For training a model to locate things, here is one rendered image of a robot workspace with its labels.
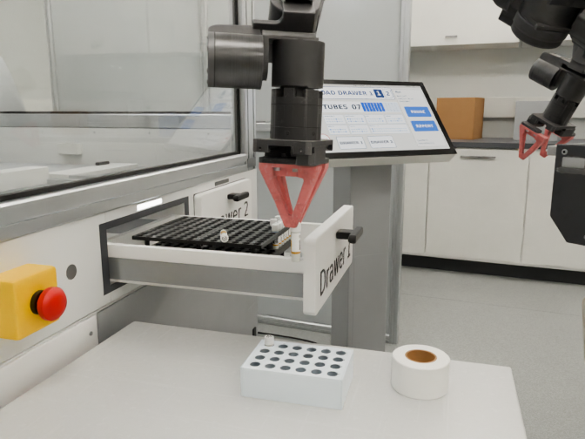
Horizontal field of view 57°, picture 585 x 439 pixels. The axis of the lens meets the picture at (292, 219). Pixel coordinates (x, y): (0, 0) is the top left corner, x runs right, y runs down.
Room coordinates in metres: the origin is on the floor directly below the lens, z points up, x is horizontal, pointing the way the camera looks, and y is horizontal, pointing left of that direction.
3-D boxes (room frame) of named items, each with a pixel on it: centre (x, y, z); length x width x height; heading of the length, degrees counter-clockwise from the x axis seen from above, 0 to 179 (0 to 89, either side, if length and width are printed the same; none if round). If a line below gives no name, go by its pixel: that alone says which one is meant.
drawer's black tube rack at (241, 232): (0.90, 0.13, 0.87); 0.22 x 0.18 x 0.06; 74
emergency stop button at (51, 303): (0.61, 0.29, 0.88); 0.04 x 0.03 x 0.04; 164
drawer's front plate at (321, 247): (0.85, -0.06, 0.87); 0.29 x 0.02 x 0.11; 164
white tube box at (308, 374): (0.62, -0.01, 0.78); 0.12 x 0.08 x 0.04; 75
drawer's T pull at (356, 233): (0.84, -0.09, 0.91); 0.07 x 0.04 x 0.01; 164
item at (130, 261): (0.91, 0.14, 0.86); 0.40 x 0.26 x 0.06; 74
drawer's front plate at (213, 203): (1.24, 0.15, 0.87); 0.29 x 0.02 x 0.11; 164
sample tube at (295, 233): (0.61, 0.00, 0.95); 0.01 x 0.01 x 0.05
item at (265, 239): (0.87, 0.03, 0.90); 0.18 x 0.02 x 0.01; 164
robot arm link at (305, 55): (0.61, 0.00, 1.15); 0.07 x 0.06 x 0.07; 99
